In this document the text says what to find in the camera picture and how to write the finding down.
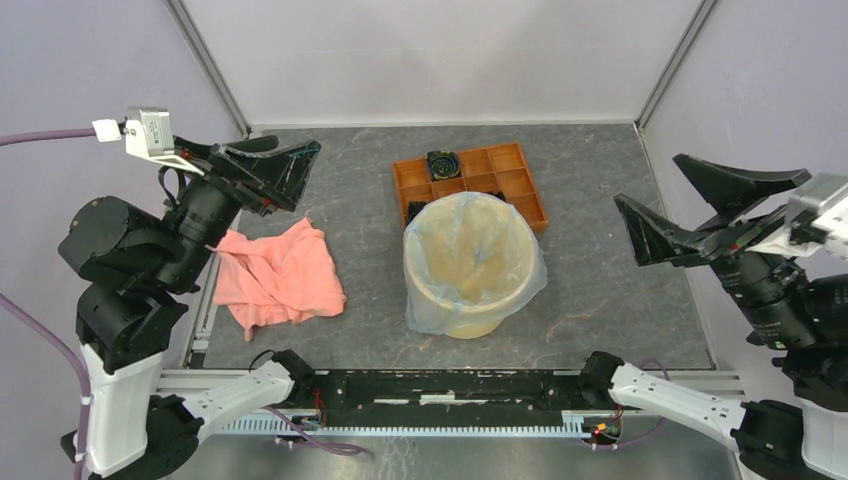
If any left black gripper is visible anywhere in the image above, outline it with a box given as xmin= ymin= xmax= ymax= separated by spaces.
xmin=161 ymin=132 xmax=327 ymax=287

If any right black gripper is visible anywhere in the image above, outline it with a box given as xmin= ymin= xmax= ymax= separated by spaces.
xmin=609 ymin=149 xmax=818 ymax=342

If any orange wooden divided tray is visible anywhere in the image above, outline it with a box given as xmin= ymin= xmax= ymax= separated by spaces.
xmin=392 ymin=142 xmax=549 ymax=233

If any translucent blue plastic trash bag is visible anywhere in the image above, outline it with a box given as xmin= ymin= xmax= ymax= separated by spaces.
xmin=402 ymin=191 xmax=550 ymax=337

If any yellow plastic trash bin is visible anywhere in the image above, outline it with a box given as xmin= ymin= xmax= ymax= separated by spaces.
xmin=405 ymin=193 xmax=539 ymax=340

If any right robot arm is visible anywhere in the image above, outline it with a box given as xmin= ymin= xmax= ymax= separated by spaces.
xmin=577 ymin=154 xmax=847 ymax=479

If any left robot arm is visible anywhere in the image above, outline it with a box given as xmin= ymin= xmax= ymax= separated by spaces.
xmin=58 ymin=132 xmax=321 ymax=479

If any pink cloth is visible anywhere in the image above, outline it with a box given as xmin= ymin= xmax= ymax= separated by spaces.
xmin=213 ymin=217 xmax=347 ymax=342

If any black rolled tie left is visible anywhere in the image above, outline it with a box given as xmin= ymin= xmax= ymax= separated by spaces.
xmin=405 ymin=201 xmax=428 ymax=226

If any black orange rolled tie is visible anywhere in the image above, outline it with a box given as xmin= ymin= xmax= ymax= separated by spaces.
xmin=487 ymin=191 xmax=506 ymax=202

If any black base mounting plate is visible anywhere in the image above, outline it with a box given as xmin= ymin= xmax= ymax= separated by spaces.
xmin=274 ymin=351 xmax=624 ymax=428

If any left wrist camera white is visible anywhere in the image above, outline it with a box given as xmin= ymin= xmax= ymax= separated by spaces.
xmin=91 ymin=106 xmax=203 ymax=175

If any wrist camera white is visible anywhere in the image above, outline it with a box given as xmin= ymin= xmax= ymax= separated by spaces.
xmin=746 ymin=173 xmax=847 ymax=261
xmin=91 ymin=106 xmax=203 ymax=175

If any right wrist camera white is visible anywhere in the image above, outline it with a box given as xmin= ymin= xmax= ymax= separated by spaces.
xmin=746 ymin=173 xmax=847 ymax=261

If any white slotted cable duct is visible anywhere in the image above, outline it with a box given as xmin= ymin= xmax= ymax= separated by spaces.
xmin=220 ymin=411 xmax=610 ymax=440

